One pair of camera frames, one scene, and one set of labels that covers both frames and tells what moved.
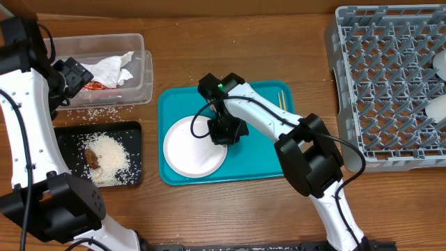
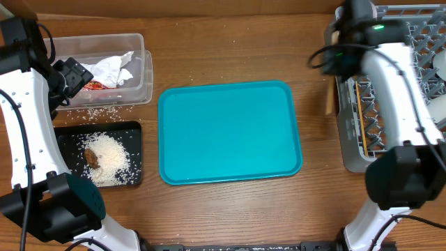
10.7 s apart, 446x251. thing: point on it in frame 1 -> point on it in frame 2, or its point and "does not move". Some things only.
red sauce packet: x=93 y=85 does not move
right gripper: x=224 y=139 -> x=327 y=65
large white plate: x=190 y=156 -> x=374 y=11
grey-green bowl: x=440 y=63 does not move
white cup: x=437 y=108 does not move
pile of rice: x=113 y=158 does not move
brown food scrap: x=91 y=159 does not move
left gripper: x=78 y=75 does not move
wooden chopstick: x=283 y=100 -> x=331 y=79
